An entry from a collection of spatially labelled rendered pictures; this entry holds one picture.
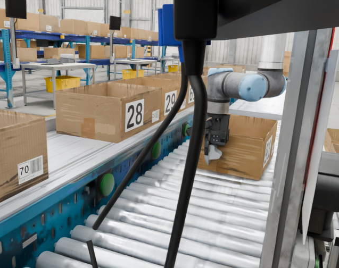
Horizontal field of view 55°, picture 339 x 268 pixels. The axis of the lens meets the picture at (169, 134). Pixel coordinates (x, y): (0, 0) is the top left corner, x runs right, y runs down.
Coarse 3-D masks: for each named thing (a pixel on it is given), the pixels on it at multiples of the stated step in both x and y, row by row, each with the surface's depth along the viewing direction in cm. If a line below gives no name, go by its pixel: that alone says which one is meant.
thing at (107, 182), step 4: (104, 176) 99; (108, 176) 100; (112, 176) 102; (104, 180) 98; (108, 180) 100; (112, 180) 102; (104, 184) 98; (108, 184) 100; (112, 184) 103; (100, 188) 98; (104, 188) 98; (108, 188) 100; (112, 188) 103; (104, 192) 99; (108, 192) 101
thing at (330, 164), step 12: (324, 156) 49; (336, 156) 49; (324, 168) 45; (336, 168) 45; (324, 180) 43; (336, 180) 43; (324, 192) 43; (336, 192) 43; (312, 204) 45; (324, 204) 44; (336, 204) 43; (324, 228) 47; (324, 240) 46
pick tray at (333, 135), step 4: (328, 128) 177; (328, 132) 167; (332, 132) 177; (336, 132) 176; (328, 136) 164; (332, 136) 177; (336, 136) 176; (328, 140) 161; (332, 140) 152; (336, 140) 177; (324, 144) 177; (328, 144) 160; (328, 148) 158
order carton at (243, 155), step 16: (240, 128) 165; (256, 128) 161; (272, 128) 139; (240, 144) 126; (256, 144) 123; (272, 144) 150; (224, 160) 130; (240, 160) 128; (256, 160) 125; (240, 176) 129; (256, 176) 126
